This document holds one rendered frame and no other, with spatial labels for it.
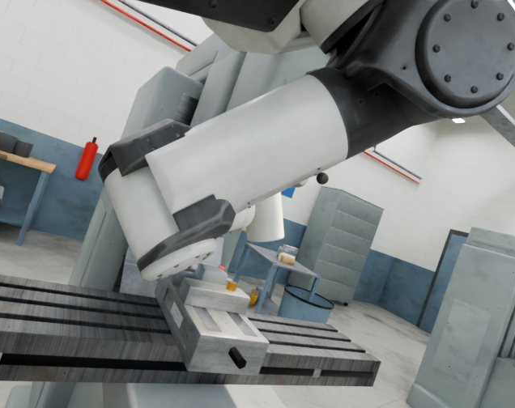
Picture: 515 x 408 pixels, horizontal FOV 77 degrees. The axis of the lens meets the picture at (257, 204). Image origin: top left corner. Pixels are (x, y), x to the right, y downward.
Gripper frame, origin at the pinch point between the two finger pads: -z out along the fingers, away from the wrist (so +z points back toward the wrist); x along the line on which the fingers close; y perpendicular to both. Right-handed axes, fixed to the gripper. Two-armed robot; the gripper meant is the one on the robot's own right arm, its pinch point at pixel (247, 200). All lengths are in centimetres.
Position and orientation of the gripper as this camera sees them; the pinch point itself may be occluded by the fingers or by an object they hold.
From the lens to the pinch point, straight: 79.6
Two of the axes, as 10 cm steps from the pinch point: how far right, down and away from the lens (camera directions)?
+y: -3.4, 9.4, -0.2
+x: -9.3, -3.4, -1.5
